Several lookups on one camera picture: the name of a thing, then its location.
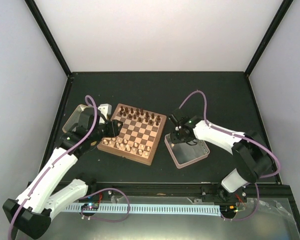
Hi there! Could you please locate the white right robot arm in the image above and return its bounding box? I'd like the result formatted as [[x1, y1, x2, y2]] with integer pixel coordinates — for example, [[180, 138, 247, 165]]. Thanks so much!
[[169, 108, 276, 202]]

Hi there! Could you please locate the wooden chessboard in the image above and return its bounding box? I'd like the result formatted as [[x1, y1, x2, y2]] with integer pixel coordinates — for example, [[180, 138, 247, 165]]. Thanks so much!
[[97, 103, 167, 166]]

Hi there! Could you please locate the yellow metal tin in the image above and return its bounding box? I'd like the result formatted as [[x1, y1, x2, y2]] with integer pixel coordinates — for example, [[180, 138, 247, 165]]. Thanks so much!
[[62, 104, 88, 133]]

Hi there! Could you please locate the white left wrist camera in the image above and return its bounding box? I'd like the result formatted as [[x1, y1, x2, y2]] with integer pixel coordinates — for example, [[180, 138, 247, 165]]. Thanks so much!
[[98, 103, 112, 120]]

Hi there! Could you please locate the pink plastic tray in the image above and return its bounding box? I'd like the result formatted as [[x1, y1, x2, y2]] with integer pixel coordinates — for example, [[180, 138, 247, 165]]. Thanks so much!
[[164, 134, 210, 169]]

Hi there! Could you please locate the black front rail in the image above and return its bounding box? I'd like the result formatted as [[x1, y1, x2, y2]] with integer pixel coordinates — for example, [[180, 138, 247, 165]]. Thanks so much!
[[96, 182, 220, 197]]

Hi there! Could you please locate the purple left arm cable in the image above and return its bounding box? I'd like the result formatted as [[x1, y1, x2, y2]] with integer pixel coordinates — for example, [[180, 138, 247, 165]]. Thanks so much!
[[7, 94, 98, 240]]

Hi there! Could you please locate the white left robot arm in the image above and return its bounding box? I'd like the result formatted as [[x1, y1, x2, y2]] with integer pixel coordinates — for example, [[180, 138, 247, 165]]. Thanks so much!
[[2, 103, 123, 240]]

